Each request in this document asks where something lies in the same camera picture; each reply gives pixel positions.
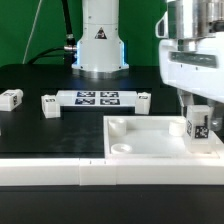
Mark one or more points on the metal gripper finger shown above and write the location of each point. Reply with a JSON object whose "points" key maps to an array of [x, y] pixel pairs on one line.
{"points": [[185, 99], [216, 115]]}

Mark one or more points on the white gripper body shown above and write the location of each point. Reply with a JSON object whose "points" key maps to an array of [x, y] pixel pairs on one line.
{"points": [[200, 72]]}

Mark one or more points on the white square tabletop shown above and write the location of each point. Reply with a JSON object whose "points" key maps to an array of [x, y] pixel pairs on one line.
{"points": [[139, 137]]}

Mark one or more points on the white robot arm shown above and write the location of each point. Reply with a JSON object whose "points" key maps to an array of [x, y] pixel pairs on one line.
{"points": [[191, 49]]}

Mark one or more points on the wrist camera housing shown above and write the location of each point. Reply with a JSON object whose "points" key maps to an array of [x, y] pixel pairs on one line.
{"points": [[161, 28]]}

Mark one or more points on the white marker base plate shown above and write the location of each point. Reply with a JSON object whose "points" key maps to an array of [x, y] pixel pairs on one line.
{"points": [[73, 98]]}

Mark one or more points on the white front fence wall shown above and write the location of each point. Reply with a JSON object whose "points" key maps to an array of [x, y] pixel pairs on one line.
{"points": [[61, 171]]}

